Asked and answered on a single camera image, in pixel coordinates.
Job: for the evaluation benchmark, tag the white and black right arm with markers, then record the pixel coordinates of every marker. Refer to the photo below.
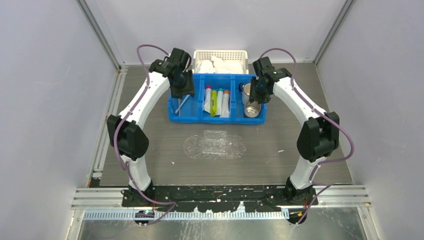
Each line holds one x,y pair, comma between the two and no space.
318,136

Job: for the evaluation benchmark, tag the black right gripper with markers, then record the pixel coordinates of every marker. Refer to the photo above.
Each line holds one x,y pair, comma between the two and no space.
253,96

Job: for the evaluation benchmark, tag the red cap toothpaste tube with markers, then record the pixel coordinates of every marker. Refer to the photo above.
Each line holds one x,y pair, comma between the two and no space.
207,99

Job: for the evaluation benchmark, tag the clear oval textured tray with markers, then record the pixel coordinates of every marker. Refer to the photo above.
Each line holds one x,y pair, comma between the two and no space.
236,148

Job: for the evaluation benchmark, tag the white cloths in basket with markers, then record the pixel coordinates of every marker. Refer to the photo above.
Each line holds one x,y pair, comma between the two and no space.
216,65

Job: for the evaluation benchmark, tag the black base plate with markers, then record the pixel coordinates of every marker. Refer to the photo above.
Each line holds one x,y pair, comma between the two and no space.
218,198

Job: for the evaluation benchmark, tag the teal cap toothpaste tube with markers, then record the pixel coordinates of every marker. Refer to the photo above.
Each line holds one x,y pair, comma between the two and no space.
219,101

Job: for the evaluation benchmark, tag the orange cap toothpaste tube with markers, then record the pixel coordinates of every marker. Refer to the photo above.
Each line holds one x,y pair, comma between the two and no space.
225,104

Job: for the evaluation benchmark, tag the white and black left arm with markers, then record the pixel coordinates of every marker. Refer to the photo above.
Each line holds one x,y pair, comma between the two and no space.
125,130

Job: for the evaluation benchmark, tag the clear square textured holder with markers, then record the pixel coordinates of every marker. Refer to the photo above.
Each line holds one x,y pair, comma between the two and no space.
214,142

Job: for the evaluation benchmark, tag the white enamel mug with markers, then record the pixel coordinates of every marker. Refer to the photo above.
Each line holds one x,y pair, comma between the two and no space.
245,92

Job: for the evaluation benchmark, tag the blue three-compartment plastic bin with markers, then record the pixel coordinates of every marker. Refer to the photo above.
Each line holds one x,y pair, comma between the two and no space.
192,111

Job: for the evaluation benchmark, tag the white toothbrush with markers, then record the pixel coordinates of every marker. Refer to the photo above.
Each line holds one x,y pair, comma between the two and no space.
178,110

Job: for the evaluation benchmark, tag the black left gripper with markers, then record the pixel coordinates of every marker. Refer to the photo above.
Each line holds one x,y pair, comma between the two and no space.
178,93

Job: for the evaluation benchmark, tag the small metal cup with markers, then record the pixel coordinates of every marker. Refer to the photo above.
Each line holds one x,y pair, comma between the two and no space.
252,109

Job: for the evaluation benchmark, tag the perforated metal rail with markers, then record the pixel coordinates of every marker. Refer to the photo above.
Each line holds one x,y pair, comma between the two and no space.
149,215

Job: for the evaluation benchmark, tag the yellow green toothpaste tube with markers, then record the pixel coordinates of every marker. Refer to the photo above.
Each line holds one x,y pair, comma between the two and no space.
213,103

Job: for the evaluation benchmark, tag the white perforated basket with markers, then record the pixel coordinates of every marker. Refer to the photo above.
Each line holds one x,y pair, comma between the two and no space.
239,55

